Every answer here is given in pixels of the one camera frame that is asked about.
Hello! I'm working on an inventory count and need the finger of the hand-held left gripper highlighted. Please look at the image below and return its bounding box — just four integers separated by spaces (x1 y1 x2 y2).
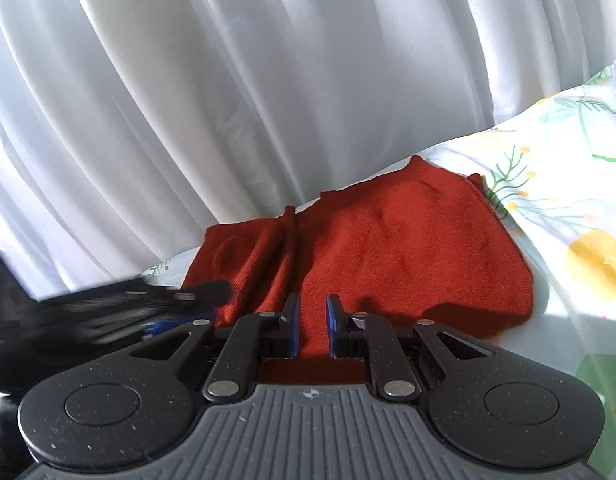
138 280 233 312
142 310 217 342

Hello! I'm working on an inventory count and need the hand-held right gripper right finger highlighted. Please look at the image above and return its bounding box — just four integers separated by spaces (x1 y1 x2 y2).
326 294 489 402

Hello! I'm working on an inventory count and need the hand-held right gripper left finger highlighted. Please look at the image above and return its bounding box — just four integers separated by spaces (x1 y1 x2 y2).
130 292 303 404

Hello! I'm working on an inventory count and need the red knit cardigan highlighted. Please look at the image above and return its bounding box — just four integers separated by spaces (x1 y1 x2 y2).
180 155 535 386

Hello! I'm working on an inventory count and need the white curtain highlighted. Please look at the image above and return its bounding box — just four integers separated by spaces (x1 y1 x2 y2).
0 0 616 303

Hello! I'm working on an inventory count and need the floral bed sheet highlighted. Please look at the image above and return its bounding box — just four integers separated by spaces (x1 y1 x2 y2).
142 67 616 480

